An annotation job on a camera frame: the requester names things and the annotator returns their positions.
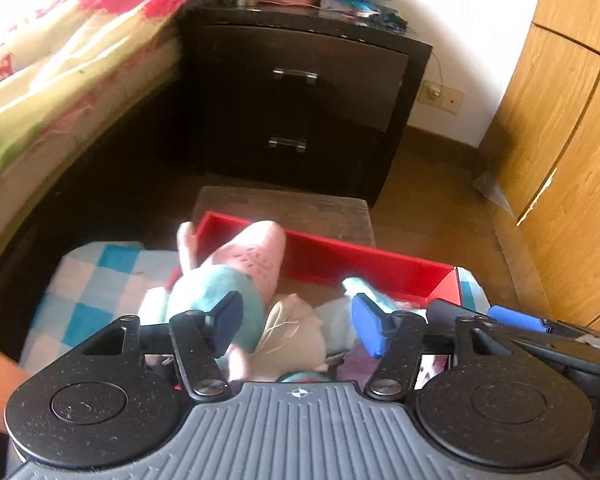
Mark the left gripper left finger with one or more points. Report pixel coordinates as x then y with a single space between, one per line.
200 338

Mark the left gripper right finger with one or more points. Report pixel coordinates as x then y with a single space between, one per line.
397 370

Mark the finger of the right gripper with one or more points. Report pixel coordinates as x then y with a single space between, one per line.
518 319

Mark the cream plush bear toy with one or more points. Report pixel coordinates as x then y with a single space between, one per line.
292 341

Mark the purple fluffy towel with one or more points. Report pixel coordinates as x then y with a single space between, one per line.
357 366

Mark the blue white cloth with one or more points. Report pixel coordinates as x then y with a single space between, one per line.
363 314

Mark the red cardboard box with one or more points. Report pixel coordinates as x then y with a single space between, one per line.
320 261

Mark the blue white checkered tablecloth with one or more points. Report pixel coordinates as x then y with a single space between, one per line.
93 285

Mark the brown wooden stool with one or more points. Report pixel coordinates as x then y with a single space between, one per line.
340 218

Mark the wooden wardrobe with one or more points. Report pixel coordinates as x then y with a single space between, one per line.
543 150

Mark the dark wooden nightstand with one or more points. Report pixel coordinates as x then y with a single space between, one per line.
352 119

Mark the floral bed sheet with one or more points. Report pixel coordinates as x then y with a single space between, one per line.
68 70

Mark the blue items on nightstand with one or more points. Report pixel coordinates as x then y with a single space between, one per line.
375 12

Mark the lower drawer metal handle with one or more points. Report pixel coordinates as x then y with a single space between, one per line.
296 145

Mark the drawer metal handle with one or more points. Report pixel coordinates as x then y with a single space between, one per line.
296 145
289 74

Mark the wall power socket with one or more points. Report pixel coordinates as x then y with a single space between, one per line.
442 97

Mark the upper drawer metal handle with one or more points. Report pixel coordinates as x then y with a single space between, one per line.
289 74

